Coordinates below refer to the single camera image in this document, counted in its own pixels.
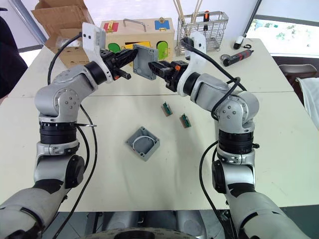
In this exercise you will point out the white cloth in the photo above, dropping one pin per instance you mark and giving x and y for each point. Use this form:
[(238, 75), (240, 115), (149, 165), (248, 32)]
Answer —
[(311, 94)]

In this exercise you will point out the grey open junction box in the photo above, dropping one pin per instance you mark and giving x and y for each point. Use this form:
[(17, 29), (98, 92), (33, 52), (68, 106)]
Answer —
[(147, 152)]

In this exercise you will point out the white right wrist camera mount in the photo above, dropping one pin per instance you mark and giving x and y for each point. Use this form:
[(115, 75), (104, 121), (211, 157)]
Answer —
[(199, 42)]

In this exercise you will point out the clear plastic bag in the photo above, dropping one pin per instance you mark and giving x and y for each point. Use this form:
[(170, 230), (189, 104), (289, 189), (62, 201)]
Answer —
[(67, 41)]

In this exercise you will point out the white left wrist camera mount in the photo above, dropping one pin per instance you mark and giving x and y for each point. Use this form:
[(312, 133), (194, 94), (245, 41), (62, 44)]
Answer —
[(91, 37)]

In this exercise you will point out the grey square box lid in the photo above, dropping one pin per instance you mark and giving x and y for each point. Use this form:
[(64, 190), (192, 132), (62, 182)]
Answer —
[(144, 58)]

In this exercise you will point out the person in dark clothes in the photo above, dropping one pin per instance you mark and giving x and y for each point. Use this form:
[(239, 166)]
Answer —
[(10, 62)]

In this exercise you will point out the grey chair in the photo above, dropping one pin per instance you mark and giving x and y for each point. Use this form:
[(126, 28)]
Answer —
[(296, 67)]

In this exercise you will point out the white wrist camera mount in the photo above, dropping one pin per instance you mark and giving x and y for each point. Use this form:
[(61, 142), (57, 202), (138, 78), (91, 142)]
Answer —
[(91, 37), (199, 42)]

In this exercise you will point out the grey robot torso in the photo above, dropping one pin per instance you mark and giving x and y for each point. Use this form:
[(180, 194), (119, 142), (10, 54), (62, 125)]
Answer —
[(154, 221)]

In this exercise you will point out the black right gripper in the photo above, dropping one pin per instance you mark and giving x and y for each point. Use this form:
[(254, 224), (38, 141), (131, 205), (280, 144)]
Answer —
[(174, 79)]

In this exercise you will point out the wooden lock box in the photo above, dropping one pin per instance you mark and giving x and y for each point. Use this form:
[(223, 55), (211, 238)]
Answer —
[(149, 32)]

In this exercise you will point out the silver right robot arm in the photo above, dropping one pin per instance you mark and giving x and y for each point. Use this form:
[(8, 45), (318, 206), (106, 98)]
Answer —
[(236, 109)]

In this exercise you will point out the orange black tool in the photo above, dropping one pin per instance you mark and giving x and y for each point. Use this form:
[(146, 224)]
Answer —
[(206, 17)]

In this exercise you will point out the black red electric screwdriver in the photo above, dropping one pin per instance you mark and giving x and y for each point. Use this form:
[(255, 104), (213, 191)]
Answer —
[(235, 57)]

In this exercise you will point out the white black handheld device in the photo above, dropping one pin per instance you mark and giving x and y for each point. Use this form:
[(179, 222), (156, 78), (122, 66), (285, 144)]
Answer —
[(239, 41)]

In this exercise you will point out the wooden stick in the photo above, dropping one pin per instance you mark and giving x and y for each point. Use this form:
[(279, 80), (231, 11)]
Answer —
[(194, 12), (178, 11), (197, 10), (182, 11)]

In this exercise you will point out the black slanted pole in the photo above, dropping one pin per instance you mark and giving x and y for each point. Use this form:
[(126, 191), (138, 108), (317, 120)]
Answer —
[(251, 17)]

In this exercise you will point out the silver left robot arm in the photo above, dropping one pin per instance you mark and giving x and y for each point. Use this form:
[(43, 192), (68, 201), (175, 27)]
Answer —
[(62, 89)]

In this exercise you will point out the small green terminal block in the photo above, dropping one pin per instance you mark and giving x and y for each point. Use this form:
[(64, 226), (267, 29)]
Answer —
[(185, 121), (167, 108)]

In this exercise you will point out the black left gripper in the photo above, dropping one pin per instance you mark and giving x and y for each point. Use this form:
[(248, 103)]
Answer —
[(109, 58)]

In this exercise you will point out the brown cardboard box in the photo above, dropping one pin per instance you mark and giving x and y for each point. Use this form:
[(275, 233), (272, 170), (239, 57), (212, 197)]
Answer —
[(62, 15)]

